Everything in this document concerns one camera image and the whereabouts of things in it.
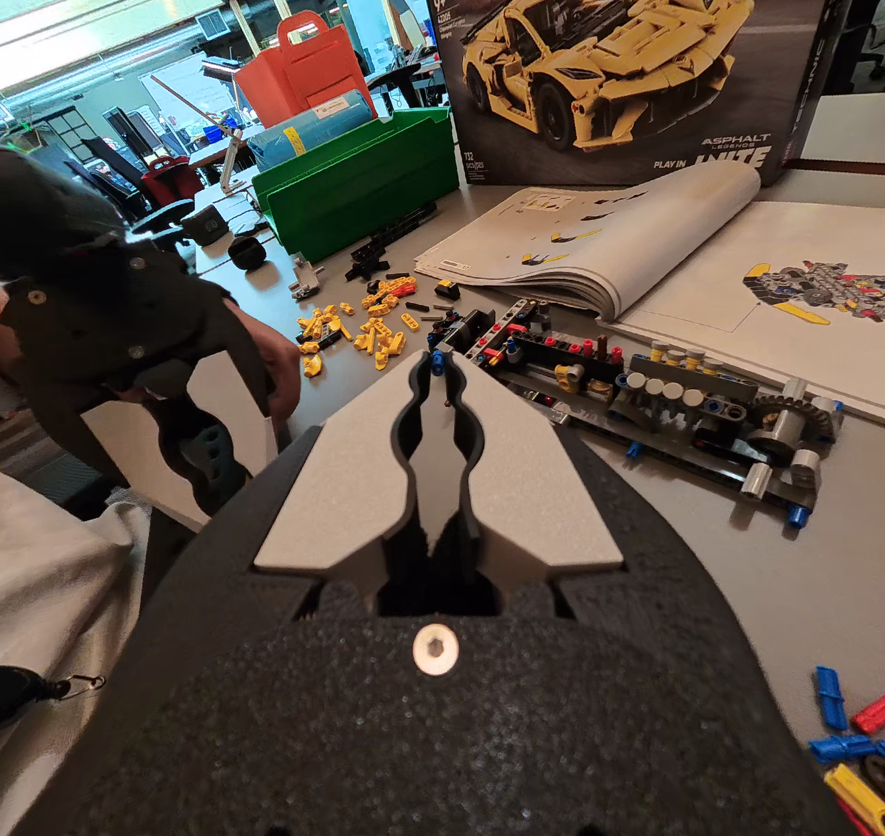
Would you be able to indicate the white desk lamp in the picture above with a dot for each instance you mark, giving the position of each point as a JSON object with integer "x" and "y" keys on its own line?
{"x": 231, "y": 158}

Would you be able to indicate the red office chair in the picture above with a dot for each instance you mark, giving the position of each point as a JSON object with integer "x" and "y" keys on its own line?
{"x": 173, "y": 179}

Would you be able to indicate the black yellow lego piece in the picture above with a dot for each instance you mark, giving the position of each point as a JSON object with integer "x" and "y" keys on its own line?
{"x": 448, "y": 290}

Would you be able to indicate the red plastic case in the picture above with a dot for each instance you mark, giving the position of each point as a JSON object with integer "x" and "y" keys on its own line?
{"x": 304, "y": 75}

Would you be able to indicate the blue lego connector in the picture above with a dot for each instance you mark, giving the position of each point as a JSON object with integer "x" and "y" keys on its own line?
{"x": 634, "y": 449}

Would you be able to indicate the black round device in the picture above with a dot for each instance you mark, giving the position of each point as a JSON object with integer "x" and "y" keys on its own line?
{"x": 247, "y": 253}

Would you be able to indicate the pile of red blue lego pins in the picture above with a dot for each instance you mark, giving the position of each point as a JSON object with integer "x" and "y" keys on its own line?
{"x": 830, "y": 698}

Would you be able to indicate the person's white printed shirt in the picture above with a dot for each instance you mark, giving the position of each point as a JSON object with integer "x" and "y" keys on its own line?
{"x": 55, "y": 573}

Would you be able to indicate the lego car chassis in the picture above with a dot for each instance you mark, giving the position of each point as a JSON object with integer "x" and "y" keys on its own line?
{"x": 622, "y": 400}

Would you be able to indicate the pile of yellow lego pieces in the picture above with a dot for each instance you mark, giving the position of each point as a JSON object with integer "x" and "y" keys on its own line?
{"x": 377, "y": 338}

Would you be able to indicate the instruction booklet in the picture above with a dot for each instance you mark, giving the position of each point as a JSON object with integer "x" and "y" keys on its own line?
{"x": 657, "y": 241}

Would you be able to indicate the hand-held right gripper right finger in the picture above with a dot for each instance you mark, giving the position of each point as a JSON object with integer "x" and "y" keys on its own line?
{"x": 532, "y": 490}

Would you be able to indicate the blue lego pin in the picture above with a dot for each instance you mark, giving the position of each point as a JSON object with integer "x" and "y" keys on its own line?
{"x": 438, "y": 364}

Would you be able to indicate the green plastic bin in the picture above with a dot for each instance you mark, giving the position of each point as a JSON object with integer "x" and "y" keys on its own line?
{"x": 359, "y": 200}

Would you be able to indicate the lego set box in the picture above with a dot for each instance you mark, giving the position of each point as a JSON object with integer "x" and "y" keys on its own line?
{"x": 622, "y": 55}

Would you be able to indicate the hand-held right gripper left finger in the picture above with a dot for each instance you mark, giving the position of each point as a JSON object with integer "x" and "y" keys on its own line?
{"x": 346, "y": 490}

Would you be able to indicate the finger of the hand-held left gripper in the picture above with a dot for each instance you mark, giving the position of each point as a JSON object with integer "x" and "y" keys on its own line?
{"x": 131, "y": 449}
{"x": 228, "y": 393}

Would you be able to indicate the person's left hand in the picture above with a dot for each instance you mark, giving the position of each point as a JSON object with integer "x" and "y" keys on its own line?
{"x": 280, "y": 373}

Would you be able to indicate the grey lego piece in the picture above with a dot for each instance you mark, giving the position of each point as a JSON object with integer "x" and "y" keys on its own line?
{"x": 304, "y": 279}

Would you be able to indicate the blue roll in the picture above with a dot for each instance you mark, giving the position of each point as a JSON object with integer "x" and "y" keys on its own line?
{"x": 325, "y": 124}

